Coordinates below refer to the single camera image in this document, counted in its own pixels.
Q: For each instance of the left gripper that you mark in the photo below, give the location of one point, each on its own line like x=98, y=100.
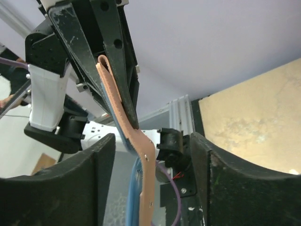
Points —
x=86, y=29

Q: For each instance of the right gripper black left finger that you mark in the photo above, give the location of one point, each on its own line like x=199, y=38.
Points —
x=71, y=193

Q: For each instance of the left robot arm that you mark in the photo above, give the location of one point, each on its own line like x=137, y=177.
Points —
x=47, y=65

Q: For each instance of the pink leather card holder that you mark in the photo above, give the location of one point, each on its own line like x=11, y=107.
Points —
x=140, y=200

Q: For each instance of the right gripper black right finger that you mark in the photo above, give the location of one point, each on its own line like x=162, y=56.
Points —
x=236, y=192

